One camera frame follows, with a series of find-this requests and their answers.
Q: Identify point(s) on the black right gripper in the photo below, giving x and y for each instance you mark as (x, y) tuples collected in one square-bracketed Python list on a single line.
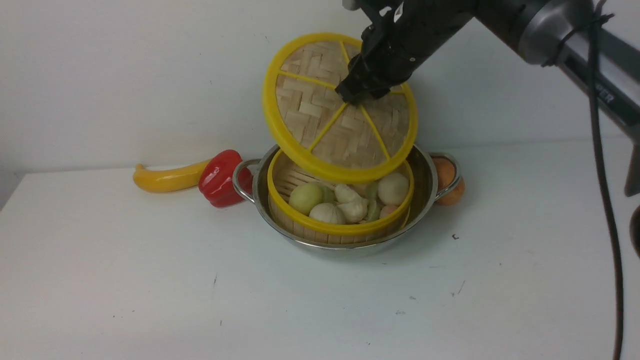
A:
[(402, 35)]

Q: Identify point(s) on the bamboo steamer lid yellow frame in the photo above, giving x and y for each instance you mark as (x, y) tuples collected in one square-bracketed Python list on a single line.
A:
[(325, 136)]

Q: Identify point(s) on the bamboo steamer basket yellow rim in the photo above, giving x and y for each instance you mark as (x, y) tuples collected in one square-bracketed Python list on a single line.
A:
[(284, 176)]

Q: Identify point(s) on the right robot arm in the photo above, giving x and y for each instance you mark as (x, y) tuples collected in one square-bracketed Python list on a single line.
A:
[(567, 34)]

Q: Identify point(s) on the stainless steel pot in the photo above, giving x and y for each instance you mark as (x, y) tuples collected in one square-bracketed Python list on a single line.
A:
[(423, 200)]

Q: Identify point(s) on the orange fruit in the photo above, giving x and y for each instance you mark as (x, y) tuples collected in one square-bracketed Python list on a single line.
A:
[(446, 171)]

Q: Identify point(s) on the white round bun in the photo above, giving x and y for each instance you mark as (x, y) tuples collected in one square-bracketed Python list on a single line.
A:
[(393, 189)]

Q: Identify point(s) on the small green dumpling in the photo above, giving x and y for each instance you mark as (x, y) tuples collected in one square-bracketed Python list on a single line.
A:
[(373, 206)]

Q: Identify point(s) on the white dumpling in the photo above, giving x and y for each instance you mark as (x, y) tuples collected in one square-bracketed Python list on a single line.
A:
[(345, 194)]

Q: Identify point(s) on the pink dumpling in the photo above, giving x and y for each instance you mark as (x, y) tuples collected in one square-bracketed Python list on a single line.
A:
[(387, 210)]

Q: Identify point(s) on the pale flat dumpling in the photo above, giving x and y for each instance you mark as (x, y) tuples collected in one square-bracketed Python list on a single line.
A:
[(354, 211)]

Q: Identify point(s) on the yellow-green bun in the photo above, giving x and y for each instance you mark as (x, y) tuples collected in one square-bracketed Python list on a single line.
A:
[(305, 197)]

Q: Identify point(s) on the beige round bun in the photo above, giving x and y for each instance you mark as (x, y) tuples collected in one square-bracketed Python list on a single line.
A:
[(327, 213)]

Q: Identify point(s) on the red bell pepper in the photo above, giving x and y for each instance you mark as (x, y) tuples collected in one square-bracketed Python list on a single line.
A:
[(216, 181)]

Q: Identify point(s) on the yellow banana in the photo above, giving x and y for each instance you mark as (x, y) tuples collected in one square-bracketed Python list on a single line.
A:
[(167, 181)]

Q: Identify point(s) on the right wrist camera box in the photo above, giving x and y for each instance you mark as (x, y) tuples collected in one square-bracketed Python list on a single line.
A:
[(351, 5)]

